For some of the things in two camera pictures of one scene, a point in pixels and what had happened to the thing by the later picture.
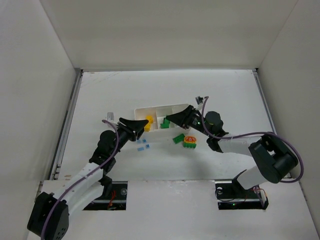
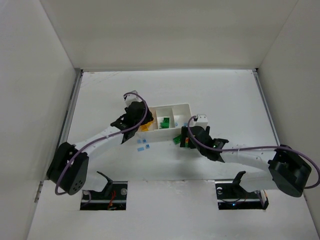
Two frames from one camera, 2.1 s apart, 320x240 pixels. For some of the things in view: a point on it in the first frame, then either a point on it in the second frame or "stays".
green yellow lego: [147, 127] stays
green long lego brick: [179, 138] stays
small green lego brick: [165, 125] stays
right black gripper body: [190, 118] -> [191, 135]
